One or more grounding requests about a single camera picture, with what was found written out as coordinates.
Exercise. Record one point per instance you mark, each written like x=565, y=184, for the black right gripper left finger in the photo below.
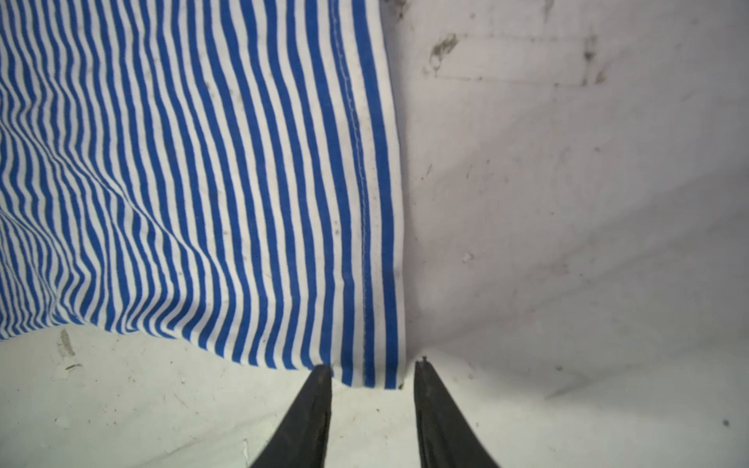
x=301, y=439

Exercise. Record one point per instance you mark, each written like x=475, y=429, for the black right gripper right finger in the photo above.
x=445, y=437

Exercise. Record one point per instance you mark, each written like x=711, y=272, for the blue white striped tank top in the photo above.
x=227, y=173

